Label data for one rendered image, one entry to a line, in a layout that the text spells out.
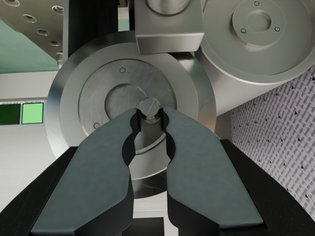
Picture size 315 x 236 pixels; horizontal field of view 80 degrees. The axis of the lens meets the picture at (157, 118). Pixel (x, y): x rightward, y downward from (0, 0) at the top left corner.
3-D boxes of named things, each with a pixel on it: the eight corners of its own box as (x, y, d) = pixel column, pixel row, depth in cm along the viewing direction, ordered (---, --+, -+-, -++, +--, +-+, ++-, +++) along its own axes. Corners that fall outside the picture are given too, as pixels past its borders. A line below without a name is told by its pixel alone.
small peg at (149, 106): (157, 121, 11) (134, 114, 11) (157, 126, 14) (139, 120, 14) (164, 100, 11) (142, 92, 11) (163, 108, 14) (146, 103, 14)
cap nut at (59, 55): (66, 52, 49) (66, 68, 49) (72, 58, 53) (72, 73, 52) (52, 52, 49) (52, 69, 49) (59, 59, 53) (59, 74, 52)
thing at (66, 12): (70, -101, 20) (67, 64, 18) (118, 31, 43) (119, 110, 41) (65, -101, 20) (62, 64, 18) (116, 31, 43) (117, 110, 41)
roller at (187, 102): (195, 40, 16) (203, 179, 15) (173, 104, 42) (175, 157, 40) (62, 43, 16) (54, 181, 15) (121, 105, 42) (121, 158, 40)
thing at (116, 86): (102, 43, 15) (191, 78, 14) (108, 55, 17) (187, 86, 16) (59, 130, 14) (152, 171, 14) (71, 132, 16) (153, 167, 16)
